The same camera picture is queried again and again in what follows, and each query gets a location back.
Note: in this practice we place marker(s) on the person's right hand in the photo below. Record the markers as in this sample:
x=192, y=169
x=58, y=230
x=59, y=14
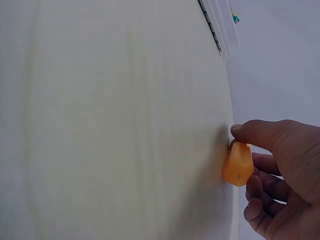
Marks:
x=295, y=180

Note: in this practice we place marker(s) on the orange plastic piece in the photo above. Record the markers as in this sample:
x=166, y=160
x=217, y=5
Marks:
x=237, y=165

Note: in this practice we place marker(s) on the green yellow small cylinder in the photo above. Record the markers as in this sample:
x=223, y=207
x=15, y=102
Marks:
x=235, y=17

